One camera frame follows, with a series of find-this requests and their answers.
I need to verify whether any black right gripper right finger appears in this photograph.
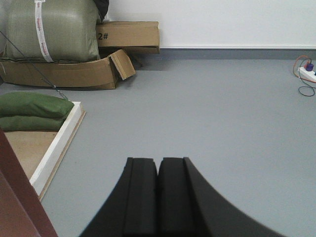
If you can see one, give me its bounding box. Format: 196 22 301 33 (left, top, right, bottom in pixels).
158 158 281 237

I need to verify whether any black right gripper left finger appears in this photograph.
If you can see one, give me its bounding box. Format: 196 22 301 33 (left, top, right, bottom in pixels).
81 158 158 237

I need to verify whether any brown wooden door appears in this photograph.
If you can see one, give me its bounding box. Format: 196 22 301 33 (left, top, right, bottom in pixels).
0 131 57 237

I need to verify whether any plywood base platform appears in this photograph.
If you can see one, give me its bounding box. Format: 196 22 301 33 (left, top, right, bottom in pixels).
4 110 87 202

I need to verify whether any open cardboard box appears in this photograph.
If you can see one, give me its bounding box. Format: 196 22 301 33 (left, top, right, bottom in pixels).
0 49 136 89

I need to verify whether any lower green sandbag far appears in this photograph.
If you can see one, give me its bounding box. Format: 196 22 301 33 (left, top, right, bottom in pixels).
0 116 66 132

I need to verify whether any green sandbag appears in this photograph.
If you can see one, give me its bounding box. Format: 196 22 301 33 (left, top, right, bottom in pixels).
0 116 66 132
0 92 74 119

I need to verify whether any upper green sandbag far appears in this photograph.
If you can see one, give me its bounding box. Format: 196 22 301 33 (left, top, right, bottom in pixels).
0 92 74 119

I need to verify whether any cardboard box labeled 2# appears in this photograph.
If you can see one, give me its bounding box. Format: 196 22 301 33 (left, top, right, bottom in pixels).
96 21 160 54

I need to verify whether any white power strip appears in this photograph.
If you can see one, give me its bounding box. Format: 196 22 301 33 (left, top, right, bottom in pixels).
298 67 316 83

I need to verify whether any large olive woven sack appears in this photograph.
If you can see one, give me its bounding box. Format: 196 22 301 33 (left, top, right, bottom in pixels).
3 0 100 62

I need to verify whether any white far edge rail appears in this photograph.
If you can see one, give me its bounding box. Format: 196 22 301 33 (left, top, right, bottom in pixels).
30 102 86 200

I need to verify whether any far guy rope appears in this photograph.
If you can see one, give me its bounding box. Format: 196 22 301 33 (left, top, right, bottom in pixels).
0 31 70 101

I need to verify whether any orange and dark cable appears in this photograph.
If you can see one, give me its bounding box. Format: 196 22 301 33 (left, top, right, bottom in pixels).
292 55 316 96

